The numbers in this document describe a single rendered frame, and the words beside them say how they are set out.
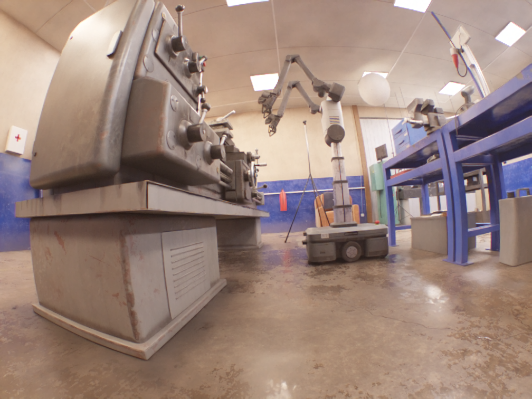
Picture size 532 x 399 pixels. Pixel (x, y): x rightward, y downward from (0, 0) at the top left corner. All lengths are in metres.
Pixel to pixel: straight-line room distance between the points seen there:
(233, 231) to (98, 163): 2.47
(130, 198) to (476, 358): 0.90
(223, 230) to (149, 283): 2.34
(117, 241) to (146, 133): 0.30
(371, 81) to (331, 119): 3.11
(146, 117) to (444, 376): 0.98
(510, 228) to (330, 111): 1.63
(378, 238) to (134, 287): 1.59
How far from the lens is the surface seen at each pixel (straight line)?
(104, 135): 0.65
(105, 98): 0.70
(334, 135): 1.98
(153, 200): 0.55
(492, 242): 1.95
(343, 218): 1.90
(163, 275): 0.77
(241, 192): 1.58
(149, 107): 0.70
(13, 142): 3.94
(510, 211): 1.45
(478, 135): 1.82
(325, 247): 1.69
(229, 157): 1.71
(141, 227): 0.67
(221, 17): 3.90
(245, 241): 2.91
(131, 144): 0.69
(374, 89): 5.00
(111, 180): 0.71
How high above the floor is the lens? 0.37
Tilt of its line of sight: 5 degrees up
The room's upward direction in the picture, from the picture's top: 3 degrees counter-clockwise
